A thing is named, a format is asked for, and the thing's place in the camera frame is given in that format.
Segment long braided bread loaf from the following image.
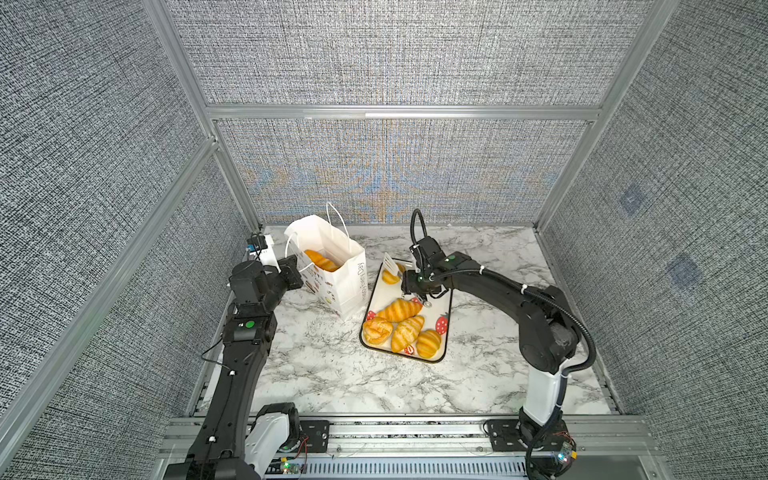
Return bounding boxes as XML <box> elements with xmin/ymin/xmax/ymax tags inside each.
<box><xmin>304</xmin><ymin>249</ymin><xmax>339</xmax><ymax>272</ymax></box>

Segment white paper gift bag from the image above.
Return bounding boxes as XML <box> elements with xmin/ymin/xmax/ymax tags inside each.
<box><xmin>284</xmin><ymin>202</ymin><xmax>368</xmax><ymax>319</ymax></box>

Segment small croissant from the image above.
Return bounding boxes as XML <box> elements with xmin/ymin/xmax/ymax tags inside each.
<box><xmin>416</xmin><ymin>329</ymin><xmax>442</xmax><ymax>359</ymax></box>
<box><xmin>381</xmin><ymin>269</ymin><xmax>401</xmax><ymax>285</ymax></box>

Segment striped croissant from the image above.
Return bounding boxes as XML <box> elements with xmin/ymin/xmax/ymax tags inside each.
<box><xmin>391</xmin><ymin>315</ymin><xmax>424</xmax><ymax>353</ymax></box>
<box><xmin>376</xmin><ymin>298</ymin><xmax>423</xmax><ymax>323</ymax></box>

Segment round bun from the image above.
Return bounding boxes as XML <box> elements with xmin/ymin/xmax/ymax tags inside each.
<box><xmin>362</xmin><ymin>317</ymin><xmax>394</xmax><ymax>345</ymax></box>

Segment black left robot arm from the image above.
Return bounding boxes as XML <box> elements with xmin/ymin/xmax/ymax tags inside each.
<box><xmin>164</xmin><ymin>255</ymin><xmax>303</xmax><ymax>479</ymax></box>

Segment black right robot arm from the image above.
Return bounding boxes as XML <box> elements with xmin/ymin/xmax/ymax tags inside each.
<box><xmin>402</xmin><ymin>236</ymin><xmax>596</xmax><ymax>427</ymax></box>

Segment white strawberry-print tray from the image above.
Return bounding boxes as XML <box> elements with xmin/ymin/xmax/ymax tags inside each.
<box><xmin>359</xmin><ymin>254</ymin><xmax>453</xmax><ymax>363</ymax></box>

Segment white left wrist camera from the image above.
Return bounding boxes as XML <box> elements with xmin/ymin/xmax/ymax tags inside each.
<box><xmin>247</xmin><ymin>233</ymin><xmax>278</xmax><ymax>268</ymax></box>

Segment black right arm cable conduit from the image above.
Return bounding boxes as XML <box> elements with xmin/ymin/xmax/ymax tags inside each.
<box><xmin>409</xmin><ymin>208</ymin><xmax>598</xmax><ymax>457</ymax></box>

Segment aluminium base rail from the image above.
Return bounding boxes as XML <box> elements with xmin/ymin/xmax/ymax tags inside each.
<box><xmin>149</xmin><ymin>413</ymin><xmax>673</xmax><ymax>480</ymax></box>

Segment aluminium cage frame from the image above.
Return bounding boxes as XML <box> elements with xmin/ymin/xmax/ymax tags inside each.
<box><xmin>0</xmin><ymin>0</ymin><xmax>682</xmax><ymax>457</ymax></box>

